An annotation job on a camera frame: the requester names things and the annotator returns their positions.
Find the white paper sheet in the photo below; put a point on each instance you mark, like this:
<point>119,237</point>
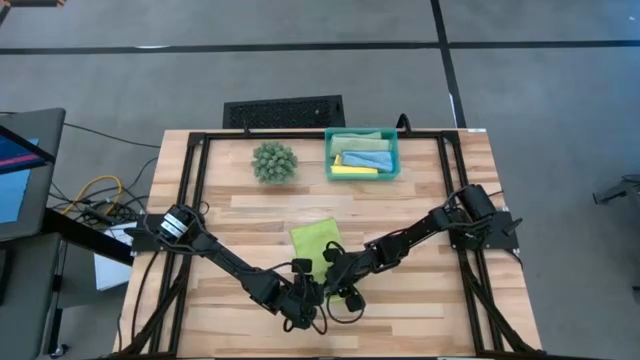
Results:
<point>112,272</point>

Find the black stand foot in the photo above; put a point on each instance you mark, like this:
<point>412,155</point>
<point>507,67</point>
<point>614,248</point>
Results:
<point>620,192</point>

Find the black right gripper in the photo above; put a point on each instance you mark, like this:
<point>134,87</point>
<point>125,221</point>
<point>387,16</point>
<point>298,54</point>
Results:
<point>350,270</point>

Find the black desk bar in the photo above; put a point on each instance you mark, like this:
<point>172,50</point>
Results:
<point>85,237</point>

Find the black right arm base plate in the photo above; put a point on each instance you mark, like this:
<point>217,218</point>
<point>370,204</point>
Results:
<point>500,240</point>

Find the light blue microfiber towel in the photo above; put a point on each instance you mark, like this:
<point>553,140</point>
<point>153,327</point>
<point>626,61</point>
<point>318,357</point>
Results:
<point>370,160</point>

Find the yellow microfiber towel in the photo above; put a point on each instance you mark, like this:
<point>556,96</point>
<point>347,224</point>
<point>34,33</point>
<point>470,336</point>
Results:
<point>350,170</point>

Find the teal plastic basket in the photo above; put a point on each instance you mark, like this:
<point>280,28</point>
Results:
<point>362,176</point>

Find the lime green microfiber towel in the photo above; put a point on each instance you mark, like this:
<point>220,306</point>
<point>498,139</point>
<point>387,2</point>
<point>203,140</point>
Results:
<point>315,240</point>

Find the grey computer monitor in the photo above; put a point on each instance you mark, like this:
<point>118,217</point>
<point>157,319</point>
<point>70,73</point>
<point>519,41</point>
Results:
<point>47,175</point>

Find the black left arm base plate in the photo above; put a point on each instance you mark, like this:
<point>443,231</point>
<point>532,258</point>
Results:
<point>145,242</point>

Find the pale green microfiber towel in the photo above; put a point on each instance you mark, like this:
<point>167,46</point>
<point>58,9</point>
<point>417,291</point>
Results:
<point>357,141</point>

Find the black aluminium table frame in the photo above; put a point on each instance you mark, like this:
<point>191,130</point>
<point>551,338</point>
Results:
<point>300,135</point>

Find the potted artificial green plant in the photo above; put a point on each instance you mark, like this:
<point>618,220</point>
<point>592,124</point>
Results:
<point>274,162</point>

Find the black bar with orange ends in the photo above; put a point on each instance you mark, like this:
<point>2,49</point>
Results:
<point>30,2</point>

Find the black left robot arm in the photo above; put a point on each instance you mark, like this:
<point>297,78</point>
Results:
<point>225,262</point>

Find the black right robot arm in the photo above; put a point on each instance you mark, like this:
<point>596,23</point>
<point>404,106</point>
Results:
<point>430,225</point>

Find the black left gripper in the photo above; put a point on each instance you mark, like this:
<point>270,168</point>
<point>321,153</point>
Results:
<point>300,297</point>

